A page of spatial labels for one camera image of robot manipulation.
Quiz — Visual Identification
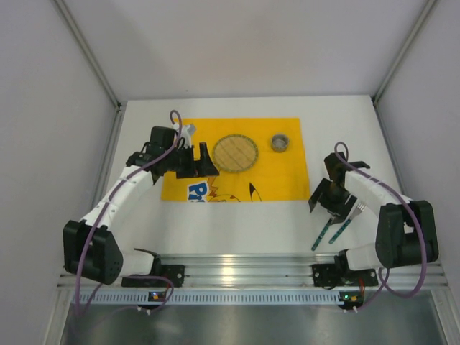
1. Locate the spoon with teal handle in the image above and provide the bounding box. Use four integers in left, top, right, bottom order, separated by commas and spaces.
311, 218, 334, 252

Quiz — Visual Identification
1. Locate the fork with teal handle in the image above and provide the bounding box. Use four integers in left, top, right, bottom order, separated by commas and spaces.
328, 203, 366, 244

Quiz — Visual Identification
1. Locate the round woven bamboo plate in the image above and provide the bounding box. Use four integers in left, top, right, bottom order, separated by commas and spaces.
211, 134, 259, 173

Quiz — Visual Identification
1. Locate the yellow cloth placemat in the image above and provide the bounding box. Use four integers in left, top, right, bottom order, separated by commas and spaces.
161, 118, 311, 203

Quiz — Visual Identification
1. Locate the small round glass cup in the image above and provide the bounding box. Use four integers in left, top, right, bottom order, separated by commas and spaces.
270, 133, 290, 153

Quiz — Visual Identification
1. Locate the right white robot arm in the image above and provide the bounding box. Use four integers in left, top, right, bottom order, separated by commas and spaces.
308, 152, 439, 276

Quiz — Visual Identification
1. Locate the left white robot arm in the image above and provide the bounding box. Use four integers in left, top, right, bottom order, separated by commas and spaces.
63, 124, 219, 285

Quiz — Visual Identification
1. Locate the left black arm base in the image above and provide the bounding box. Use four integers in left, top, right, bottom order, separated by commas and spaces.
121, 264, 185, 288

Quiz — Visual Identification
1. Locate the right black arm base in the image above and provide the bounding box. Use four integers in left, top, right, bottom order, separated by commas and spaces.
311, 250, 379, 290

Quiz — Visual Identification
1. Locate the aluminium mounting rail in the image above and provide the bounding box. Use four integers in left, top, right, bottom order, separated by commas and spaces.
57, 254, 449, 290

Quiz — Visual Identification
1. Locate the white slotted cable duct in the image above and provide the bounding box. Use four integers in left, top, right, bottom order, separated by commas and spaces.
80, 289, 362, 305

